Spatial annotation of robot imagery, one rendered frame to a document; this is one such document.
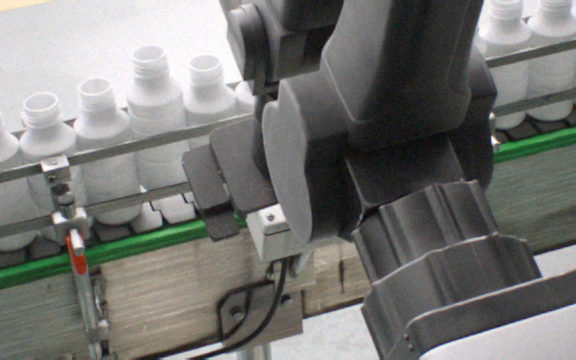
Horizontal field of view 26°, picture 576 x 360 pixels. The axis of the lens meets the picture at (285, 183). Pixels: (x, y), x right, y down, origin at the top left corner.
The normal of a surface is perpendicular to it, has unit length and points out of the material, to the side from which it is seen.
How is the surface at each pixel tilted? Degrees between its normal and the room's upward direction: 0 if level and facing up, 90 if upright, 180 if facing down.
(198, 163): 29
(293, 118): 91
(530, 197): 90
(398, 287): 56
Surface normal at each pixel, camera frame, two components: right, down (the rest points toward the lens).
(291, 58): 0.33, 0.84
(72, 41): -0.06, -0.81
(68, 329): 0.32, 0.54
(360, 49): -0.91, 0.25
